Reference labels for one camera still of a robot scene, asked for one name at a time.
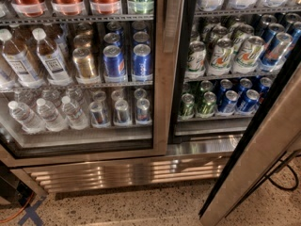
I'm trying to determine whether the white 7up can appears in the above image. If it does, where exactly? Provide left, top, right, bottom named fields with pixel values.
left=206, top=39, right=233, bottom=75
left=231, top=36, right=265, bottom=73

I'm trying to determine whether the white 7Up can left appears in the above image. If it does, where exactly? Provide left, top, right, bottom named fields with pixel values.
left=206, top=39, right=233, bottom=75

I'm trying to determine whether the black power cable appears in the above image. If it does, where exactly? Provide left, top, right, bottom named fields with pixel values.
left=267, top=153, right=300, bottom=192

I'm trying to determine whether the small silver can middle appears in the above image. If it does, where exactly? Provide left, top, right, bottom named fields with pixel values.
left=114, top=99, right=132, bottom=126

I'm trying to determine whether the silver blue can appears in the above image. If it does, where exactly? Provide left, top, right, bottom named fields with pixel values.
left=259, top=32, right=293, bottom=72

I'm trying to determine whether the tea bottle far left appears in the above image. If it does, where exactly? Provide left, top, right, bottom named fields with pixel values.
left=0, top=29, right=44, bottom=89

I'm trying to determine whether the small silver can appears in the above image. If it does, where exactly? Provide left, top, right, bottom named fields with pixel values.
left=89, top=102, right=111, bottom=128
left=135, top=98, right=151, bottom=124
left=114, top=99, right=132, bottom=126

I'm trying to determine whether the blue tape cross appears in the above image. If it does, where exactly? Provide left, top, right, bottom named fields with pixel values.
left=18, top=196, right=46, bottom=226

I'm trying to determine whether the green can bottom far left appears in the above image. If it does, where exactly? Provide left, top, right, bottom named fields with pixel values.
left=179, top=93, right=195, bottom=120

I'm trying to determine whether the small silver can right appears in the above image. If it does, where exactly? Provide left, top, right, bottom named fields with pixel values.
left=135, top=98, right=151, bottom=124

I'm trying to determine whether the steel fridge door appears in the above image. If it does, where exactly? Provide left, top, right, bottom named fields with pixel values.
left=198, top=41, right=301, bottom=226
left=0, top=0, right=184, bottom=169

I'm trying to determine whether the white 7Up can right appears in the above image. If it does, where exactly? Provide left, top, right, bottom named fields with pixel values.
left=231, top=36, right=265, bottom=73

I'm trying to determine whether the small silver can left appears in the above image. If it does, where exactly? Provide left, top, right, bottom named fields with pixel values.
left=89, top=102, right=111, bottom=128

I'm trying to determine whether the front gold can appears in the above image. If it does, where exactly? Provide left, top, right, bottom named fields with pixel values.
left=72, top=47, right=101, bottom=85

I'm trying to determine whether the blue can bottom right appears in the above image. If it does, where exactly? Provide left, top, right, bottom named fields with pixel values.
left=236, top=89, right=260, bottom=115

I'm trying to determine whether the blue pepsi can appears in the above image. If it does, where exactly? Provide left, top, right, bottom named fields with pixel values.
left=103, top=45, right=127, bottom=83
left=132, top=44, right=153, bottom=81

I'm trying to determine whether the orange cable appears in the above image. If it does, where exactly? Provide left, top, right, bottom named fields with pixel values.
left=0, top=191, right=35, bottom=224

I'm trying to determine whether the water bottle left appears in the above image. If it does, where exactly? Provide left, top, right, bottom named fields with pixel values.
left=8, top=101, right=45, bottom=134

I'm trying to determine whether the green can bottom shelf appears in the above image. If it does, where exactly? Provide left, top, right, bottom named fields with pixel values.
left=196, top=91, right=216, bottom=118

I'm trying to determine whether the green white can far left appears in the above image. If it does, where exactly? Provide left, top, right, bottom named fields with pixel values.
left=185, top=41, right=206, bottom=79

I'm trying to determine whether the water bottle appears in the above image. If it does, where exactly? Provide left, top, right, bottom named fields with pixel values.
left=61, top=96, right=88, bottom=130
left=8, top=101, right=45, bottom=134
left=37, top=98, right=68, bottom=132

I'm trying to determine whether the blue can bottom left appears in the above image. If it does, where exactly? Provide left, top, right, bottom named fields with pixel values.
left=217, top=90, right=238, bottom=116

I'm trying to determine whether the water bottle middle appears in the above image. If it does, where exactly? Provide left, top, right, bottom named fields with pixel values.
left=37, top=98, right=68, bottom=132

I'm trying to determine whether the front blue Pepsi can right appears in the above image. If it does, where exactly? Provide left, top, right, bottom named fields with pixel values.
left=132, top=44, right=153, bottom=81

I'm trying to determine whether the steel fridge base grille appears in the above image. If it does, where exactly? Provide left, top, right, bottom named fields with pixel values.
left=10, top=134, right=243, bottom=197

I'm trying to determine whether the water bottle right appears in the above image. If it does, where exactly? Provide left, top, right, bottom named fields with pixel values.
left=61, top=96, right=88, bottom=130

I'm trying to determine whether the tea bottle white cap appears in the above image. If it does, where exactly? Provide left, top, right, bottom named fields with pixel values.
left=32, top=28, right=72, bottom=86

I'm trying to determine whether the front blue Pepsi can left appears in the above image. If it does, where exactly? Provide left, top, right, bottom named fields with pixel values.
left=103, top=45, right=127, bottom=83

